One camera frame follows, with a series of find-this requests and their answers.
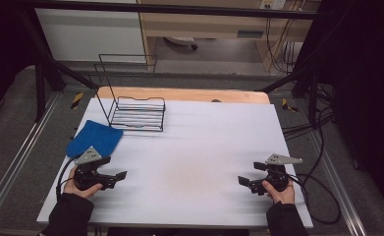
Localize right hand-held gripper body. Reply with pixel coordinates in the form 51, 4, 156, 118
249, 153, 303, 197

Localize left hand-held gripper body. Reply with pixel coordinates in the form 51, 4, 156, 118
73, 146, 119, 192

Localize person's left hand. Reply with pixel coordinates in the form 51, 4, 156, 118
62, 165, 104, 200

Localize person's right hand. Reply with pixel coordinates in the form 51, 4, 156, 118
261, 179, 297, 206

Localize blue cloth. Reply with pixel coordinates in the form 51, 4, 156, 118
65, 119, 125, 159

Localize white foam mat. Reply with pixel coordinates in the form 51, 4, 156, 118
35, 97, 314, 229

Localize wooden table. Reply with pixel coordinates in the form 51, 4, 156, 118
95, 86, 272, 105

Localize white cabinet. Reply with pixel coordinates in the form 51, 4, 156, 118
34, 7, 147, 64

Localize chair caster base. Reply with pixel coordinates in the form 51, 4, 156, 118
163, 35, 199, 51

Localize light wooden desk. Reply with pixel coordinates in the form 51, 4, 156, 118
137, 0, 322, 72

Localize white power outlet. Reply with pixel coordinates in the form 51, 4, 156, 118
259, 0, 288, 11

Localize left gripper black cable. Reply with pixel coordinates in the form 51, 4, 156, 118
55, 155, 80, 200

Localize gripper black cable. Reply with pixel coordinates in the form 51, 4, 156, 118
55, 155, 80, 200
287, 172, 342, 226

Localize black wire rack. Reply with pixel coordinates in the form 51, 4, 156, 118
87, 53, 167, 133

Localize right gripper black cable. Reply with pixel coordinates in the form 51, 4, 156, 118
287, 172, 342, 226

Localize black floor cables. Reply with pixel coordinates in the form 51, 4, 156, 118
282, 82, 337, 141

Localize aluminium floor rail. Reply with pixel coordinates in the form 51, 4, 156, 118
309, 130, 368, 236
0, 92, 62, 224

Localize black metal frame stand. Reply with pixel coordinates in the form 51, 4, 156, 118
260, 13, 322, 127
15, 9, 99, 124

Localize hanging black cables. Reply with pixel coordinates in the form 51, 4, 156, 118
264, 16, 300, 75

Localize black metal frame crossbar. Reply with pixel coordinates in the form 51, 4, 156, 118
26, 0, 328, 21

